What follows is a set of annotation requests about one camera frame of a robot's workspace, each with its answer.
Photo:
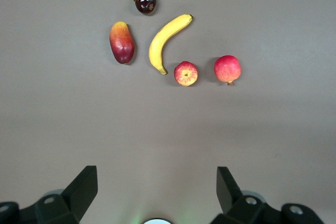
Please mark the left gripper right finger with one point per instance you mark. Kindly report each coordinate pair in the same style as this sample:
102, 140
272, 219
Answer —
231, 197

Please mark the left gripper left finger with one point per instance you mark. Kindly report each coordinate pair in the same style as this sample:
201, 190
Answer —
76, 197

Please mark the red yellow apple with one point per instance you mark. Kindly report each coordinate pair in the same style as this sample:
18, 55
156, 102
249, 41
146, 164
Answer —
186, 73

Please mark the yellow banana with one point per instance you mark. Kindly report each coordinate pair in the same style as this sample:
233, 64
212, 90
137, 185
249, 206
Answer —
162, 40

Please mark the brown table mat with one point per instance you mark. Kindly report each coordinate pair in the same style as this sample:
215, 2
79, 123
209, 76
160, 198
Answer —
78, 116

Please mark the red pomegranate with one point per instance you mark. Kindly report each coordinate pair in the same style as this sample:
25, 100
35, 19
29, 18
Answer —
227, 68

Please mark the red orange mango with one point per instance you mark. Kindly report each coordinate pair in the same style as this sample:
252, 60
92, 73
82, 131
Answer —
121, 43

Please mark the dark purple mangosteen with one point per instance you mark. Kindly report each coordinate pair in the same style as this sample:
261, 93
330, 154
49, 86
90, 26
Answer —
145, 1

